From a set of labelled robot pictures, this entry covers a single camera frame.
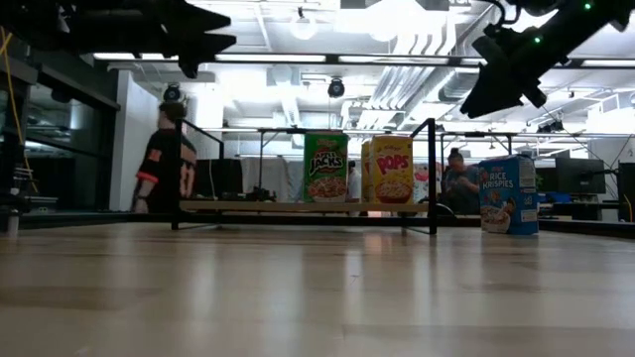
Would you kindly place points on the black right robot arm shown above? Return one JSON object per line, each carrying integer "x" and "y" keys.
{"x": 595, "y": 20}

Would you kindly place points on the blue Rice Krispies cereal box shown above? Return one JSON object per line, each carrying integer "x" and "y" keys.
{"x": 506, "y": 198}

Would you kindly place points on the person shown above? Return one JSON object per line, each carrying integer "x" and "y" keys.
{"x": 354, "y": 186}
{"x": 461, "y": 183}
{"x": 156, "y": 163}

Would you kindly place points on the black metal wood shelf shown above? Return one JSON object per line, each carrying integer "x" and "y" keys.
{"x": 238, "y": 205}

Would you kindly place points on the black background metal frame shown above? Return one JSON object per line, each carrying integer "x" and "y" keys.
{"x": 261, "y": 158}

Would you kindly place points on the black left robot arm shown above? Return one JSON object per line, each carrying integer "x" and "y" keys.
{"x": 74, "y": 25}

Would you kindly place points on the colourful poster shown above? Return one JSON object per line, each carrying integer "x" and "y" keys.
{"x": 421, "y": 183}

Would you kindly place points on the black overhead light bar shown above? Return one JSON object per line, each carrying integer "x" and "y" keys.
{"x": 332, "y": 58}

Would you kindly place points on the green Apple Jacks cereal box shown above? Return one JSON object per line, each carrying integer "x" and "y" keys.
{"x": 326, "y": 168}

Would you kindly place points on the white round ceiling lamp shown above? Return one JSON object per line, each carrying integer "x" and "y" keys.
{"x": 303, "y": 30}

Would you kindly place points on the dark monitor row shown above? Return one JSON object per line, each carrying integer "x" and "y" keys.
{"x": 218, "y": 178}

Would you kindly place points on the black computer monitor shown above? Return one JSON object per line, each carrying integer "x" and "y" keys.
{"x": 627, "y": 191}
{"x": 580, "y": 176}

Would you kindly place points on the round black ceiling speaker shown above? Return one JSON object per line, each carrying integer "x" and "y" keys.
{"x": 336, "y": 87}
{"x": 172, "y": 91}

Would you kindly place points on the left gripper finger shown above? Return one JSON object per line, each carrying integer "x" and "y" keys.
{"x": 211, "y": 20}
{"x": 213, "y": 45}

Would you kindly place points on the silver air duct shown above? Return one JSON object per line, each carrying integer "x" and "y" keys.
{"x": 456, "y": 86}

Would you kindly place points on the grey cloth cover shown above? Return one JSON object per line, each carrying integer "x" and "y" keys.
{"x": 273, "y": 178}

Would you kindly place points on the black metal table frame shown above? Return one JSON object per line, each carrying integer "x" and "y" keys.
{"x": 585, "y": 227}

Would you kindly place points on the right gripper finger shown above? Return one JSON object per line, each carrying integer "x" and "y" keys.
{"x": 506, "y": 99}
{"x": 488, "y": 86}

